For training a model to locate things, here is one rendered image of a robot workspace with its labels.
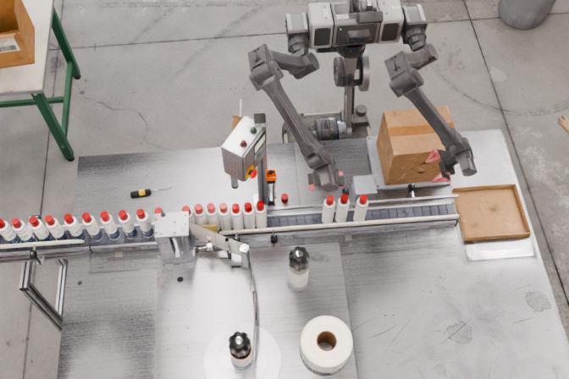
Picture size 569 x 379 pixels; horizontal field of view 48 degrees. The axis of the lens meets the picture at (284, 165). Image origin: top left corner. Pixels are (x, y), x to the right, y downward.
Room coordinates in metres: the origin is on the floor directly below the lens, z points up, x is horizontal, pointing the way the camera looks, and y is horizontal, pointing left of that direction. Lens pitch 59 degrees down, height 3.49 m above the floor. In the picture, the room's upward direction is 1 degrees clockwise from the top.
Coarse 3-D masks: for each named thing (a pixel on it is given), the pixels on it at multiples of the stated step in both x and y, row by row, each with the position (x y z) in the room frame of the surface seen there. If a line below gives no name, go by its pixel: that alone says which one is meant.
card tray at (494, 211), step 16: (464, 192) 1.49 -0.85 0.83; (480, 192) 1.49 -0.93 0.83; (496, 192) 1.49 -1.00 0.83; (512, 192) 1.49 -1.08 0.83; (464, 208) 1.40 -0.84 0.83; (480, 208) 1.41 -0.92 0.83; (496, 208) 1.41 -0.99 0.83; (512, 208) 1.41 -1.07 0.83; (464, 224) 1.32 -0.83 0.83; (480, 224) 1.32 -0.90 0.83; (496, 224) 1.32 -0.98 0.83; (512, 224) 1.33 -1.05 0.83; (528, 224) 1.31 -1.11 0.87; (464, 240) 1.24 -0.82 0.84
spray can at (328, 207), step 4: (328, 196) 1.32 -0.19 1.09; (332, 196) 1.32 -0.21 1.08; (324, 200) 1.32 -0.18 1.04; (328, 200) 1.30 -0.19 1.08; (332, 200) 1.30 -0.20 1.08; (324, 204) 1.30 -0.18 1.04; (328, 204) 1.30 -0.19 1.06; (332, 204) 1.30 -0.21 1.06; (324, 208) 1.30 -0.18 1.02; (328, 208) 1.29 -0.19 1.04; (332, 208) 1.29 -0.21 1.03; (324, 212) 1.29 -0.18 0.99; (328, 212) 1.29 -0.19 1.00; (332, 212) 1.29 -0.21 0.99; (324, 216) 1.29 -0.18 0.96; (328, 216) 1.29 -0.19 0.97; (332, 216) 1.29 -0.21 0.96; (324, 220) 1.29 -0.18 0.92; (328, 220) 1.29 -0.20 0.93; (332, 220) 1.30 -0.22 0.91
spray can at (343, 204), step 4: (340, 196) 1.32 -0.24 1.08; (344, 196) 1.32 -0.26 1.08; (340, 200) 1.31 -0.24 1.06; (344, 200) 1.30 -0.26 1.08; (348, 200) 1.32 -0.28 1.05; (340, 204) 1.30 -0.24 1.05; (344, 204) 1.30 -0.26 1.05; (348, 204) 1.31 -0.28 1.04; (340, 208) 1.30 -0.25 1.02; (344, 208) 1.29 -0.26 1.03; (348, 208) 1.31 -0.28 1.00; (336, 212) 1.31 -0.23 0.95; (340, 212) 1.29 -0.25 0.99; (344, 212) 1.29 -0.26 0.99; (336, 216) 1.31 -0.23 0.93; (340, 216) 1.29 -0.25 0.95; (344, 216) 1.29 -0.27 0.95; (336, 220) 1.30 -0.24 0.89; (340, 220) 1.29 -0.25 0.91; (344, 220) 1.30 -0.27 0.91
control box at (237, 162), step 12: (240, 120) 1.43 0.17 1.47; (252, 120) 1.43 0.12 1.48; (240, 132) 1.38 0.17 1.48; (228, 144) 1.32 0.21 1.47; (252, 144) 1.33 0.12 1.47; (228, 156) 1.30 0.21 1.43; (240, 156) 1.27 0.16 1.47; (252, 156) 1.32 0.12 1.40; (228, 168) 1.30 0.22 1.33; (240, 168) 1.27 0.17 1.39; (252, 168) 1.31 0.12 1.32; (240, 180) 1.27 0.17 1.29
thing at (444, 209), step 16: (384, 208) 1.37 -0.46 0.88; (400, 208) 1.38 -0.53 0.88; (416, 208) 1.38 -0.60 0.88; (432, 208) 1.38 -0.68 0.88; (448, 208) 1.38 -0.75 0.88; (272, 224) 1.28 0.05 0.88; (288, 224) 1.29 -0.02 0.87; (304, 224) 1.29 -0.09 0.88; (384, 224) 1.29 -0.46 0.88; (112, 240) 1.19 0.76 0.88; (128, 240) 1.19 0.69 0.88; (144, 240) 1.20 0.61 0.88
